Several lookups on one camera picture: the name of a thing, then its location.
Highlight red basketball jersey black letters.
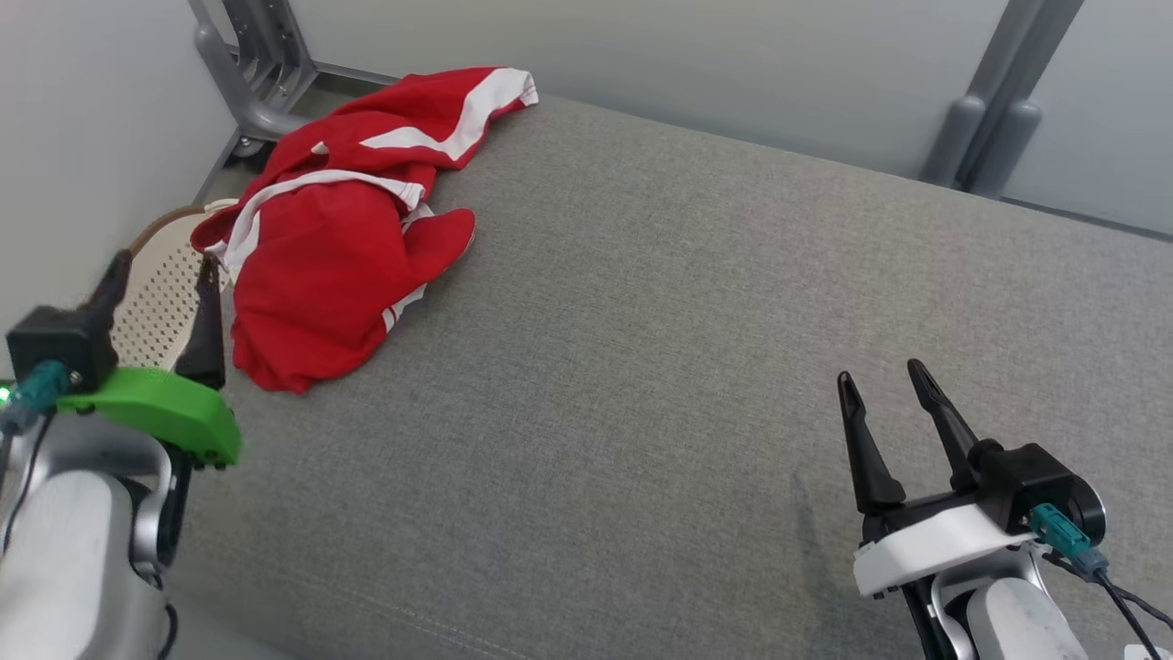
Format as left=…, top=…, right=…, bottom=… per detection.
left=191, top=137, right=477, bottom=395

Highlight beige perforated laundry basket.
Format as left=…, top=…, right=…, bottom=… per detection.
left=110, top=200, right=239, bottom=372

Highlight left cable teal connector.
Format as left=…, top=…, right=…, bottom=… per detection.
left=0, top=360, right=72, bottom=551

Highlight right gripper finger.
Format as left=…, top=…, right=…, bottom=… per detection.
left=907, top=358, right=981, bottom=493
left=837, top=370, right=908, bottom=514

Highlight grey partition post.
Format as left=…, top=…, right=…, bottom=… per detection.
left=921, top=0, right=1087, bottom=198

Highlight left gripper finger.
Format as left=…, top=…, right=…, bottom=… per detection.
left=174, top=255, right=227, bottom=391
left=78, top=249, right=135, bottom=318

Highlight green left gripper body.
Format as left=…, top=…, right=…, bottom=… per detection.
left=55, top=367, right=244, bottom=468

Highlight grey metal stand frame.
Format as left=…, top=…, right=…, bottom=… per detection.
left=188, top=0, right=404, bottom=207

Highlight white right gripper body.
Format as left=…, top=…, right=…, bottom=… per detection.
left=852, top=490, right=1047, bottom=599

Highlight red shorts white band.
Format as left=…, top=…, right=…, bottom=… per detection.
left=302, top=66, right=540, bottom=175

